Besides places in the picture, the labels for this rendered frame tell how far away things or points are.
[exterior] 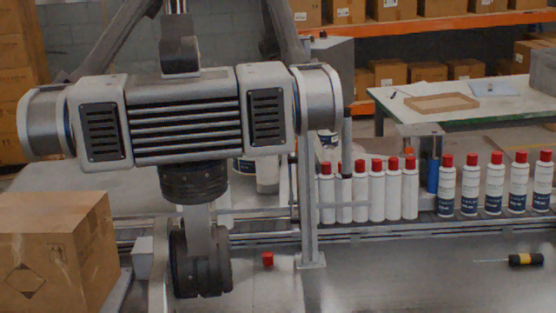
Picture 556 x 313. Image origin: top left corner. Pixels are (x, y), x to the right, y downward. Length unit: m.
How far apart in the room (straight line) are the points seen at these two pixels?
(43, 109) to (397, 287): 1.04
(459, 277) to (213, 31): 4.77
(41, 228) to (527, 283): 1.28
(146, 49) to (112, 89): 5.15
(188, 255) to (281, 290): 0.55
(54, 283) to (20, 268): 0.09
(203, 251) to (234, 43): 5.09
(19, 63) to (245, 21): 2.33
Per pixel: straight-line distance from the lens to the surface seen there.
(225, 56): 6.20
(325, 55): 1.55
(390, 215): 1.91
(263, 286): 1.70
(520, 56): 5.98
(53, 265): 1.57
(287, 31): 1.37
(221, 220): 1.88
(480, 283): 1.75
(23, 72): 4.93
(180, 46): 1.07
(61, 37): 6.32
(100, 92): 1.06
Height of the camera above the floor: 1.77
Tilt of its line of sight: 21 degrees down
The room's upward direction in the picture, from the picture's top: 4 degrees counter-clockwise
